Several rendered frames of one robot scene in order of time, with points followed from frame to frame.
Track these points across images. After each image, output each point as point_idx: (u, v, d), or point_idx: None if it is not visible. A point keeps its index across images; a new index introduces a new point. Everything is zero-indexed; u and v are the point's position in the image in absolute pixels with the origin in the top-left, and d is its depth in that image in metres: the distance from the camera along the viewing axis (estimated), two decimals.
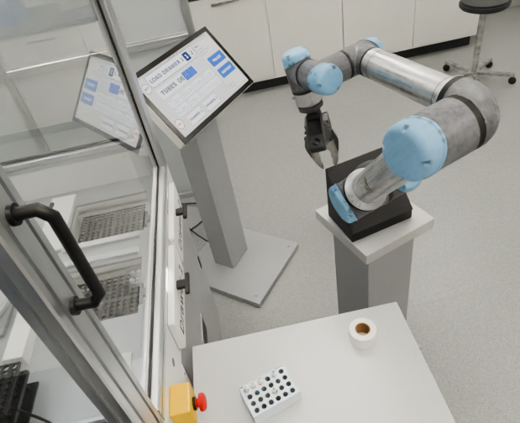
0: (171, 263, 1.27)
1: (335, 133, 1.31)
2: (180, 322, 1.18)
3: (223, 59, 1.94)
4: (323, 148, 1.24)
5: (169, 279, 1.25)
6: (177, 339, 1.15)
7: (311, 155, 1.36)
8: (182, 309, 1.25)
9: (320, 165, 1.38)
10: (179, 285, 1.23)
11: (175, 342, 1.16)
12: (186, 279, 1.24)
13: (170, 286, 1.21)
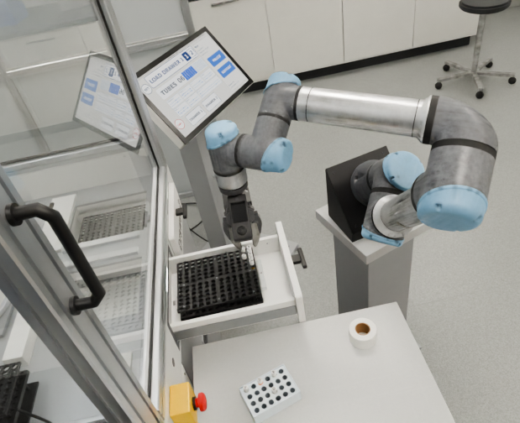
0: (283, 238, 1.28)
1: (259, 216, 1.15)
2: None
3: (223, 59, 1.94)
4: (250, 238, 1.07)
5: (283, 254, 1.25)
6: (301, 312, 1.16)
7: (229, 237, 1.17)
8: None
9: (238, 247, 1.20)
10: (295, 260, 1.23)
11: (298, 315, 1.17)
12: (300, 253, 1.25)
13: (287, 260, 1.21)
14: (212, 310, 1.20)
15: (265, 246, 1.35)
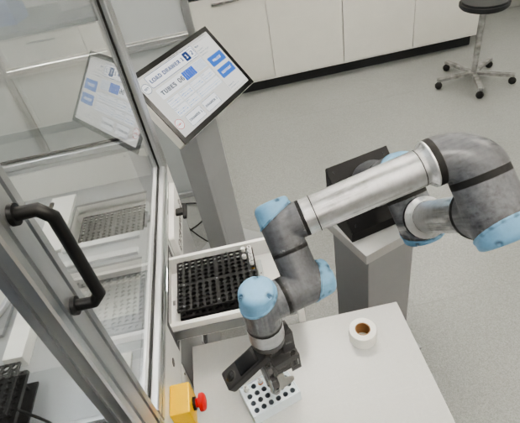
0: None
1: (275, 384, 0.98)
2: None
3: (223, 59, 1.94)
4: (228, 389, 0.96)
5: None
6: (301, 312, 1.16)
7: (260, 368, 1.06)
8: None
9: (266, 383, 1.07)
10: None
11: (298, 315, 1.17)
12: None
13: None
14: (212, 310, 1.20)
15: (265, 246, 1.35)
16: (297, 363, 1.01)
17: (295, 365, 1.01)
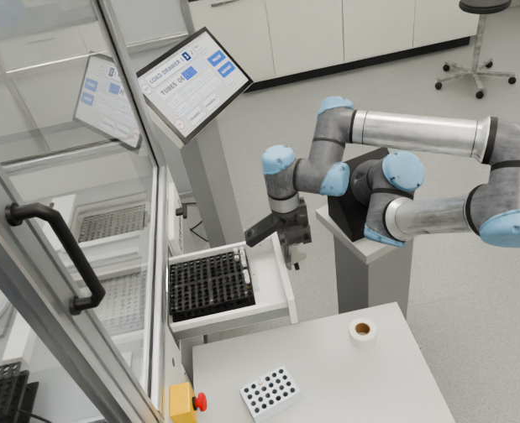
0: (275, 240, 1.28)
1: (285, 248, 1.15)
2: None
3: (223, 59, 1.94)
4: (245, 243, 1.16)
5: (275, 256, 1.25)
6: (293, 314, 1.16)
7: None
8: None
9: (282, 254, 1.26)
10: None
11: (291, 317, 1.17)
12: None
13: (280, 262, 1.21)
14: (205, 312, 1.20)
15: (258, 248, 1.35)
16: (309, 239, 1.17)
17: (307, 240, 1.17)
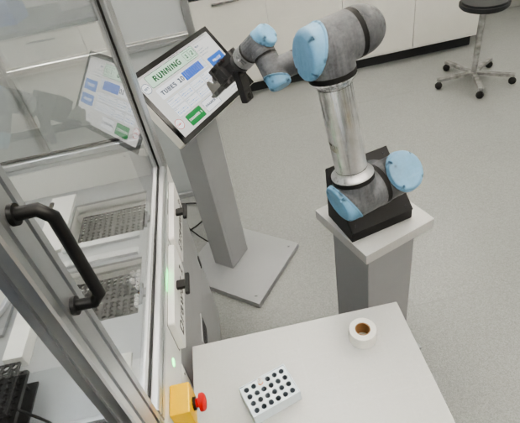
0: (171, 263, 1.27)
1: None
2: (180, 322, 1.18)
3: None
4: (252, 98, 1.59)
5: (169, 279, 1.25)
6: (177, 339, 1.15)
7: (217, 95, 1.59)
8: (182, 309, 1.25)
9: (215, 97, 1.64)
10: (179, 285, 1.23)
11: (175, 342, 1.16)
12: (186, 279, 1.24)
13: (170, 286, 1.21)
14: None
15: None
16: None
17: None
